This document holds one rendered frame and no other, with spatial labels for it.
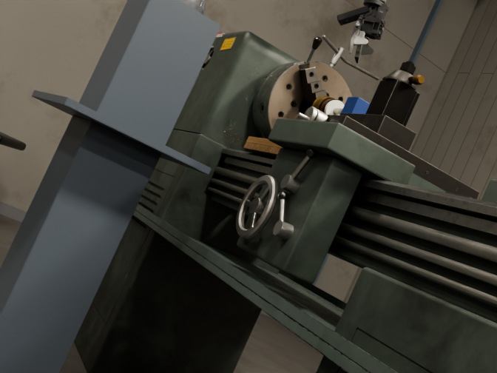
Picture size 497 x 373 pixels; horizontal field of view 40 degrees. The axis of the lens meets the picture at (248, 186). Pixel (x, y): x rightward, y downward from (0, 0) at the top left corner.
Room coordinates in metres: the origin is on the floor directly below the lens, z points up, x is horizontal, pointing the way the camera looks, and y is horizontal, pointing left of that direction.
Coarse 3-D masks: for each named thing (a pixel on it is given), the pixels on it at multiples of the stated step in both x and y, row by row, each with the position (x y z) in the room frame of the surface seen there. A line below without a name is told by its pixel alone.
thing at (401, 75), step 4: (396, 72) 1.60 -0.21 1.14; (400, 72) 1.60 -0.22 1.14; (404, 72) 1.60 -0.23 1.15; (388, 76) 1.61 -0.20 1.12; (392, 76) 1.60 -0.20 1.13; (396, 76) 1.59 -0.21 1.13; (400, 76) 1.59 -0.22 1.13; (404, 76) 1.59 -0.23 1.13; (408, 76) 1.59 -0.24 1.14; (412, 76) 1.60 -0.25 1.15; (400, 80) 1.58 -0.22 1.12; (404, 80) 1.58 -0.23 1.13; (408, 80) 1.59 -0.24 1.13; (408, 84) 1.58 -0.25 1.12; (412, 84) 1.59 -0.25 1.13; (412, 88) 1.60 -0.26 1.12
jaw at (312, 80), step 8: (304, 64) 2.13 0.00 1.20; (304, 72) 2.10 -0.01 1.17; (312, 72) 2.10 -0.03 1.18; (304, 80) 2.12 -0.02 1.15; (312, 80) 2.11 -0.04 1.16; (304, 88) 2.13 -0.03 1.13; (312, 88) 2.09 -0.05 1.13; (320, 88) 2.10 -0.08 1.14; (304, 96) 2.15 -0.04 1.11; (312, 96) 2.10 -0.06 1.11
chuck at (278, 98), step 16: (288, 64) 2.17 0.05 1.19; (320, 64) 2.15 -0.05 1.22; (272, 80) 2.14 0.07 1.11; (288, 80) 2.12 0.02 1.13; (320, 80) 2.16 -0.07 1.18; (336, 80) 2.18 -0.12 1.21; (272, 96) 2.11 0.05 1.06; (288, 96) 2.13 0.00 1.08; (336, 96) 2.19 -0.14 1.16; (272, 112) 2.12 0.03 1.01; (288, 112) 2.14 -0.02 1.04
